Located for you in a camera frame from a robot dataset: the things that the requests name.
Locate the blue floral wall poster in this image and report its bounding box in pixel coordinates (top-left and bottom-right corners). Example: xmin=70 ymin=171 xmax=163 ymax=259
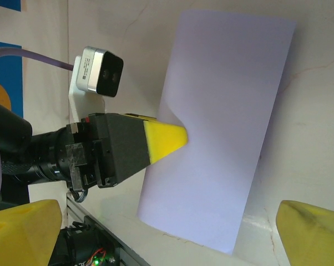
xmin=0 ymin=40 xmax=25 ymax=117
xmin=0 ymin=0 xmax=22 ymax=12

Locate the control board with wires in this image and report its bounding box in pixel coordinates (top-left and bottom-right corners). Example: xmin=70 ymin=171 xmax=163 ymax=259
xmin=80 ymin=248 xmax=115 ymax=266

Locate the aluminium mounting rail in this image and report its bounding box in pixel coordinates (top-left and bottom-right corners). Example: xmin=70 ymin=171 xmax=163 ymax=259
xmin=65 ymin=193 xmax=154 ymax=266

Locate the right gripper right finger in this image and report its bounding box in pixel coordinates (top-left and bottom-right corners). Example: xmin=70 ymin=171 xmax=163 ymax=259
xmin=276 ymin=199 xmax=334 ymax=266

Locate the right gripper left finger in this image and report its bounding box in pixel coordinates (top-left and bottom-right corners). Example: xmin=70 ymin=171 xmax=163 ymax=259
xmin=0 ymin=198 xmax=63 ymax=266

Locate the lilac paper sheet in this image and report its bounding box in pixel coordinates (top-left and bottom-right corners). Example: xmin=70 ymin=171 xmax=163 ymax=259
xmin=136 ymin=9 xmax=297 ymax=255

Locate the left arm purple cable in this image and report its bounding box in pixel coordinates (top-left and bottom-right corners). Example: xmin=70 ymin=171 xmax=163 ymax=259
xmin=0 ymin=47 xmax=75 ymax=72

